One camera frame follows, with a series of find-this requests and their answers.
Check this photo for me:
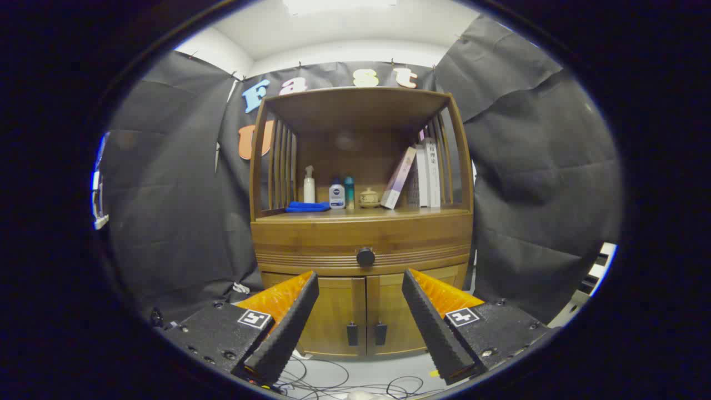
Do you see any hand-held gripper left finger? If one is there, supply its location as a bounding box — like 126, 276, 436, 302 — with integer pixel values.
161, 271, 320, 385

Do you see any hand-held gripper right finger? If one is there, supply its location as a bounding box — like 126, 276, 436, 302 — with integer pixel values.
402, 268, 550, 386

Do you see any wooden drawer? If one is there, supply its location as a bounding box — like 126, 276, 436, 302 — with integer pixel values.
251, 214, 474, 276

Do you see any wooden cabinet door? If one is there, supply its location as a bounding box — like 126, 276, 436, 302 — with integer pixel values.
261, 272, 367, 356
367, 266, 470, 356

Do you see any wooden countertop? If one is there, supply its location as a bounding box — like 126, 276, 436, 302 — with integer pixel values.
253, 204, 473, 224

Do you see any wooden cabinet with shelf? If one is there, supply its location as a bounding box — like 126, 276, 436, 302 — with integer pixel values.
248, 86, 475, 357

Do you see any dark patterned book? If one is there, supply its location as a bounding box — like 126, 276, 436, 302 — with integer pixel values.
407, 161, 421, 208

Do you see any thin white book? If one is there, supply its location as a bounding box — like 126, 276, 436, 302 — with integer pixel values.
415, 143, 429, 208

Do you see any leaning pink white book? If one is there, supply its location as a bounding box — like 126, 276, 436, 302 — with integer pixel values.
380, 146, 417, 210

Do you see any white book with printed spine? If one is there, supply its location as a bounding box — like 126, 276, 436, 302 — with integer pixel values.
425, 137, 442, 208

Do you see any black backdrop cloth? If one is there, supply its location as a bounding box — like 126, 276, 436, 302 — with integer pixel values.
97, 14, 623, 326

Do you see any tangle of black cables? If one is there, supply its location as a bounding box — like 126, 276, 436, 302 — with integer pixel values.
275, 353, 445, 400

